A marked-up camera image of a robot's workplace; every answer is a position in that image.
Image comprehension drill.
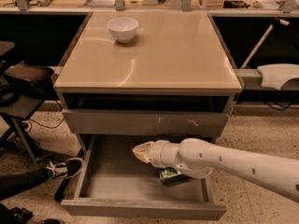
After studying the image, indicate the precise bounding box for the dark brown bag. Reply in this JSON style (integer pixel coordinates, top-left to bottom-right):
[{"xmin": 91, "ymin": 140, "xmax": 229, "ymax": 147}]
[{"xmin": 4, "ymin": 62, "xmax": 54, "ymax": 98}]

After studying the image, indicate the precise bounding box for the white ceramic bowl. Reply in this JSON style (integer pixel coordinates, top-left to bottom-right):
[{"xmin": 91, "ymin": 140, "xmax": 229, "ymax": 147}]
[{"xmin": 107, "ymin": 17, "xmax": 138, "ymax": 43}]

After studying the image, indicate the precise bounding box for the grey drawer cabinet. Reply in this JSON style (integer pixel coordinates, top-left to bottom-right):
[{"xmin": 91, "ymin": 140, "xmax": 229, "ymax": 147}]
[{"xmin": 54, "ymin": 10, "xmax": 242, "ymax": 149}]

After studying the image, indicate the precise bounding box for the closed grey upper drawer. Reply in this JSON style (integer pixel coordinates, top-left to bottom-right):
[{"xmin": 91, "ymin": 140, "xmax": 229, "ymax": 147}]
[{"xmin": 63, "ymin": 109, "xmax": 228, "ymax": 137}]

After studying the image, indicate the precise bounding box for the green soda can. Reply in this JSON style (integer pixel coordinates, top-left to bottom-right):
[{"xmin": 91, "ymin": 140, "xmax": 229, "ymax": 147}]
[{"xmin": 158, "ymin": 168, "xmax": 187, "ymax": 185}]

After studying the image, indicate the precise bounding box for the open grey lower drawer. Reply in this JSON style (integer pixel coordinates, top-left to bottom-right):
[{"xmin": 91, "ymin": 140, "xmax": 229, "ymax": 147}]
[{"xmin": 62, "ymin": 135, "xmax": 226, "ymax": 220}]

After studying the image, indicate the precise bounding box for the white curved device on ledge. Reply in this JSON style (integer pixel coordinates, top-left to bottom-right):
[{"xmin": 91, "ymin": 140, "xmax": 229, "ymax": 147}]
[{"xmin": 257, "ymin": 63, "xmax": 299, "ymax": 91}]

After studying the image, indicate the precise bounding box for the person's leg in black trousers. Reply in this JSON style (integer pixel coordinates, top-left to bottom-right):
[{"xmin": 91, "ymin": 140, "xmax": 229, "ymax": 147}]
[{"xmin": 0, "ymin": 168, "xmax": 48, "ymax": 201}]

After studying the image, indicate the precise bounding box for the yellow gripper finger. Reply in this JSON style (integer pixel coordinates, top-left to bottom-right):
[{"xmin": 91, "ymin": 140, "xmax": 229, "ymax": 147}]
[{"xmin": 133, "ymin": 141, "xmax": 153, "ymax": 163}]

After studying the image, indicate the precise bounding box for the black cable on floor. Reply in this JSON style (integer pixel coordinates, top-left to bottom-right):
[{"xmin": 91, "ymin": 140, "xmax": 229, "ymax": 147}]
[{"xmin": 27, "ymin": 100, "xmax": 66, "ymax": 130}]

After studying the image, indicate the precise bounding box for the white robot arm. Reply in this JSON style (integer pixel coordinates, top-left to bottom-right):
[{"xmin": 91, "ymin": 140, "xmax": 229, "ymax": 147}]
[{"xmin": 133, "ymin": 138, "xmax": 299, "ymax": 203}]

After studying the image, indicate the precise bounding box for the black folding side table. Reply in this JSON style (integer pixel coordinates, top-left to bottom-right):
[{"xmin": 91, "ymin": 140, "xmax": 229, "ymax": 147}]
[{"xmin": 0, "ymin": 40, "xmax": 76, "ymax": 166}]

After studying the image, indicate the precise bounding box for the black and white sneaker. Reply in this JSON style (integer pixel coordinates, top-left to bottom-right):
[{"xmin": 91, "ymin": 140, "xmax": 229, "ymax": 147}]
[{"xmin": 45, "ymin": 158, "xmax": 83, "ymax": 181}]

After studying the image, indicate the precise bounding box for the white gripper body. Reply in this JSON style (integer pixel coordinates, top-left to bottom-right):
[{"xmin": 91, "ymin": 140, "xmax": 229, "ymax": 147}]
[{"xmin": 148, "ymin": 140, "xmax": 181, "ymax": 168}]

